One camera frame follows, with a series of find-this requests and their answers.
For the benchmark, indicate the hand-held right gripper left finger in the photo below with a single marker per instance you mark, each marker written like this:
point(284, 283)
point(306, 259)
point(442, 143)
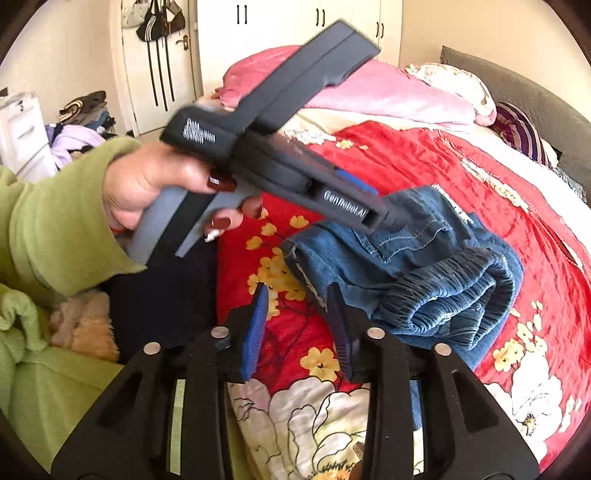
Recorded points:
point(258, 323)

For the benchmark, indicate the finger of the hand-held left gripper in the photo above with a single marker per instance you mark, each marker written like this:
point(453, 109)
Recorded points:
point(358, 182)

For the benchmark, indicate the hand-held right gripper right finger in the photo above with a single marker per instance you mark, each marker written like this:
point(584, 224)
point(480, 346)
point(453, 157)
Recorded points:
point(340, 328)

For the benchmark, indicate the blue denim pants lace trim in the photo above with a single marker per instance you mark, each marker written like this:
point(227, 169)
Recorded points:
point(415, 258)

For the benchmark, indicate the person's left forearm green sleeve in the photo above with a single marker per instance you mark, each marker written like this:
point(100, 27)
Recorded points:
point(55, 217)

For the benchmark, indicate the person's left hand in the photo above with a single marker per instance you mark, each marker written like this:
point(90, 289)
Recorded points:
point(143, 180)

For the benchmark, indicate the pink quilt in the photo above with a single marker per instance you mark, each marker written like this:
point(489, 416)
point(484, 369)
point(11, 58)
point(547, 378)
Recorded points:
point(383, 92)

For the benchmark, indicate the dark cloth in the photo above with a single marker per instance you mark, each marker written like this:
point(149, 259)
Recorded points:
point(161, 300)

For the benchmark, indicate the cream wardrobe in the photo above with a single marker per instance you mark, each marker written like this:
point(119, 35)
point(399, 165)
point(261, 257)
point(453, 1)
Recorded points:
point(295, 23)

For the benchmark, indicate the floral pillow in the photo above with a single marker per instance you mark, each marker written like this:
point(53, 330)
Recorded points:
point(457, 85)

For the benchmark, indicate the white door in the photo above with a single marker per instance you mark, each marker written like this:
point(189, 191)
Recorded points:
point(147, 92)

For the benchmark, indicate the purple striped pillow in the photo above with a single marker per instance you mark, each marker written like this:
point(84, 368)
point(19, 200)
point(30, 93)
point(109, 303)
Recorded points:
point(521, 134)

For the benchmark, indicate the beige fluffy cloth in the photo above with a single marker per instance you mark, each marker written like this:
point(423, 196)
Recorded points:
point(85, 327)

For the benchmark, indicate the red floral bedspread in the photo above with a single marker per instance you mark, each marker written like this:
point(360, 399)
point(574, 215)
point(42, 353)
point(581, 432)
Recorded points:
point(521, 240)

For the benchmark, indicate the hanging bags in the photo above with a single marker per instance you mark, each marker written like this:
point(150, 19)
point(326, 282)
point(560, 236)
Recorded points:
point(154, 21)

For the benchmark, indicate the pile of loose clothes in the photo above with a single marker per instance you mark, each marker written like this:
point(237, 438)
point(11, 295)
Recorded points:
point(83, 134)

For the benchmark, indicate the grey headboard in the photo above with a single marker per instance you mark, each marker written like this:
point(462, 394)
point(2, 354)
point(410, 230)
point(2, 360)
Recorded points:
point(545, 97)

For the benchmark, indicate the person's green garment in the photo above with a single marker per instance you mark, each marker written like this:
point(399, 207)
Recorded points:
point(41, 383)

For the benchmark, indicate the white drawer unit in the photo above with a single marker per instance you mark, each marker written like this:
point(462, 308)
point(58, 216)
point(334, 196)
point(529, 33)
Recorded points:
point(23, 134)

